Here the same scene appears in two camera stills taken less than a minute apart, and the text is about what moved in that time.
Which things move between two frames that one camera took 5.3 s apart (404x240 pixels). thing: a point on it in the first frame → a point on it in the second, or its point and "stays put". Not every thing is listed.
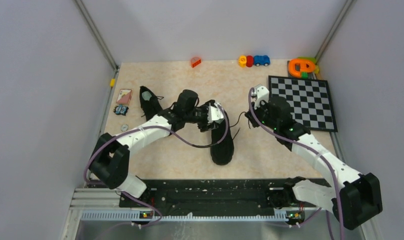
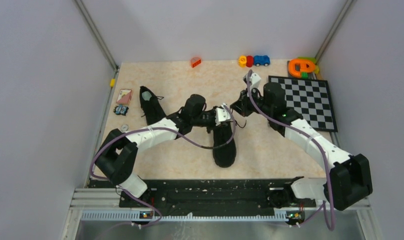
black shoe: x=221 y=141 stays put
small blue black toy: x=121 y=109 stays put
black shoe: x=150 y=104 stays put
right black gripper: x=263 y=104 → x=242 y=104
